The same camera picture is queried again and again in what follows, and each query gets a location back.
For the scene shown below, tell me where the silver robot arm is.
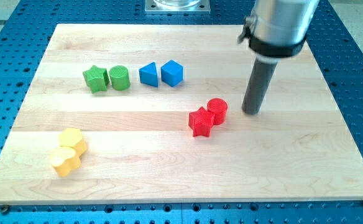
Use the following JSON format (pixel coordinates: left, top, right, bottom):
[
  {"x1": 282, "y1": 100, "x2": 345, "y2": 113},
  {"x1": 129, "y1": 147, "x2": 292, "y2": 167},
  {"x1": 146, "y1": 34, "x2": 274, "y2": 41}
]
[{"x1": 237, "y1": 0, "x2": 319, "y2": 58}]

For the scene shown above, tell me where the red star block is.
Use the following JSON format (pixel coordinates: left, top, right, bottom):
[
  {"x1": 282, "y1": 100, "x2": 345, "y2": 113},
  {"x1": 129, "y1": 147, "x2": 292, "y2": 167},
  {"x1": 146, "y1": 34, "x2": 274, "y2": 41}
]
[{"x1": 188, "y1": 107, "x2": 215, "y2": 138}]

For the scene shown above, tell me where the red cylinder block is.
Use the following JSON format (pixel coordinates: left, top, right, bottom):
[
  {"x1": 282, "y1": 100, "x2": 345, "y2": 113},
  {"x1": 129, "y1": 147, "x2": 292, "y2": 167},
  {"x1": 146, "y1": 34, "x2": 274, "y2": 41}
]
[{"x1": 207, "y1": 98, "x2": 228, "y2": 125}]

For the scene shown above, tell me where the blue cube block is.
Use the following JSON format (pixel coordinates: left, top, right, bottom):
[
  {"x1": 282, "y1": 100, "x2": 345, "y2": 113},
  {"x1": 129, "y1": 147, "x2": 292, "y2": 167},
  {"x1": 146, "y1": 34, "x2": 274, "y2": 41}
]
[{"x1": 160, "y1": 60, "x2": 183, "y2": 87}]

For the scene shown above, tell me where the blue triangle block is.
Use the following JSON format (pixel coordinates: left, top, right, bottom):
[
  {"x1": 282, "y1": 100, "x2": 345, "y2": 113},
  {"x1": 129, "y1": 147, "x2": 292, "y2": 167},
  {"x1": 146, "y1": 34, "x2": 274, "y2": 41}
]
[{"x1": 139, "y1": 62, "x2": 159, "y2": 87}]

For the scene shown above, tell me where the wooden board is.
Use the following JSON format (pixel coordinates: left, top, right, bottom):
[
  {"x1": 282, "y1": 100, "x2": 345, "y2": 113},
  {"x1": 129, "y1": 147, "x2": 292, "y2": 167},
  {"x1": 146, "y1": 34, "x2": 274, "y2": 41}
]
[{"x1": 0, "y1": 24, "x2": 363, "y2": 205}]

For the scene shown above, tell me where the green cylinder block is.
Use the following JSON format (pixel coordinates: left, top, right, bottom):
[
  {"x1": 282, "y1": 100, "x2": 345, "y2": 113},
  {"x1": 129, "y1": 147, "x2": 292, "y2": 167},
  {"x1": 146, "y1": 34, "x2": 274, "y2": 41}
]
[{"x1": 109, "y1": 65, "x2": 131, "y2": 91}]

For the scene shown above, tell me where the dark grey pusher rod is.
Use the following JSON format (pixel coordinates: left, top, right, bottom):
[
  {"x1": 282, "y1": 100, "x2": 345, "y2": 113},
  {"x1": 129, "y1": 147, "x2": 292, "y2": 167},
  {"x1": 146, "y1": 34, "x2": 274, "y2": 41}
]
[{"x1": 242, "y1": 55, "x2": 278, "y2": 115}]

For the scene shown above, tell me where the green star block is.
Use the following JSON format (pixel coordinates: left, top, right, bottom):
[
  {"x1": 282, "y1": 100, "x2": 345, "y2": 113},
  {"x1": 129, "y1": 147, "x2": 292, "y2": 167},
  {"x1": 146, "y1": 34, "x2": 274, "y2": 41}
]
[{"x1": 83, "y1": 65, "x2": 109, "y2": 93}]

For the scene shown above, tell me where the yellow hexagon block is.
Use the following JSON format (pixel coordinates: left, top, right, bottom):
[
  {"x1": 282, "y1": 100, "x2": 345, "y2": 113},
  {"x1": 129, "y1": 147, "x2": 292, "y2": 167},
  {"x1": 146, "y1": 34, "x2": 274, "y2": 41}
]
[{"x1": 58, "y1": 128, "x2": 88, "y2": 156}]

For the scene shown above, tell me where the yellow heart block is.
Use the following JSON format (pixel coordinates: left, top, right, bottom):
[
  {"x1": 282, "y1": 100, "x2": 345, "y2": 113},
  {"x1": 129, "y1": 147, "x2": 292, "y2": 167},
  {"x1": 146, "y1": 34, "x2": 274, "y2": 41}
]
[{"x1": 50, "y1": 147, "x2": 81, "y2": 177}]

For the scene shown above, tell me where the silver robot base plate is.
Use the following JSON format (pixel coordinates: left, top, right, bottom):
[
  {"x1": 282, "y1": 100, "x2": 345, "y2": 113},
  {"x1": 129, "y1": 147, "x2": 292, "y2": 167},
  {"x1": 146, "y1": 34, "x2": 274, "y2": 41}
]
[{"x1": 144, "y1": 0, "x2": 211, "y2": 14}]

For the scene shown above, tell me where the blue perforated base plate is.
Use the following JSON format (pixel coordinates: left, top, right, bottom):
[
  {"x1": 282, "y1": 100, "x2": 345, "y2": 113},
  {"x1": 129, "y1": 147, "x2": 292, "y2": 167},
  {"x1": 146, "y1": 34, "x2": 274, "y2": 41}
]
[{"x1": 0, "y1": 0, "x2": 363, "y2": 223}]

